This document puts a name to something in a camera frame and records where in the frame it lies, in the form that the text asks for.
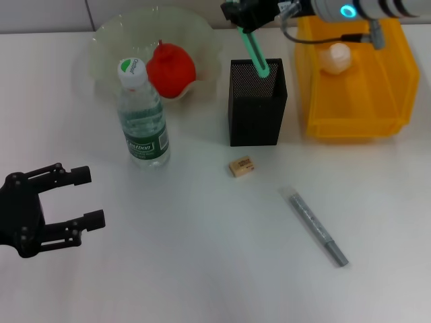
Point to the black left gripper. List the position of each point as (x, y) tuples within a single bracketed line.
[(20, 215)]

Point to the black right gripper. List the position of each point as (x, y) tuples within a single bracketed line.
[(264, 10)]

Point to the green utility knife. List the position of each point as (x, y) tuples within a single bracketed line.
[(257, 55)]

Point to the clear water bottle green label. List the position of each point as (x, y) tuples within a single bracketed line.
[(144, 134)]

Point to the red-orange toy orange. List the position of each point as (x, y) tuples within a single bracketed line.
[(173, 72)]

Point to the white paper ball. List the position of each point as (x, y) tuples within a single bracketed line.
[(336, 59)]

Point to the beige eraser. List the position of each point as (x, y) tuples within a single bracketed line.
[(241, 166)]

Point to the grey marker pen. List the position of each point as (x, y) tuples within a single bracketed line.
[(313, 222)]

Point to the black mesh pen holder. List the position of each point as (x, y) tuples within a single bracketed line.
[(257, 117)]

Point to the translucent green glass fruit plate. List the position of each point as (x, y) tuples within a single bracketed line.
[(114, 43)]

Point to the yellow plastic bin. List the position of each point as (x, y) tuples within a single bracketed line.
[(370, 101)]

